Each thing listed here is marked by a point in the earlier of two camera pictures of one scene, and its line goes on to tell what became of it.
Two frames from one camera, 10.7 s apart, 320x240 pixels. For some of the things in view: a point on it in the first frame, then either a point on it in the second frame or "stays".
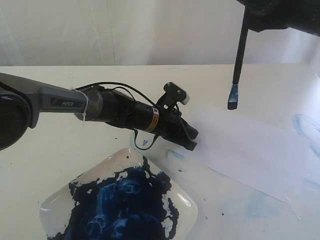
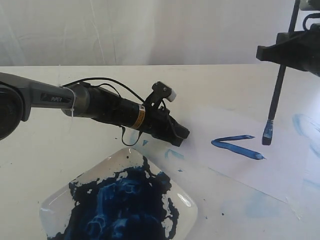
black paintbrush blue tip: [233, 98] → [268, 133]
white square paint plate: [123, 196] stays
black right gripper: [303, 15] → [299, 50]
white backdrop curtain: [89, 32] stays
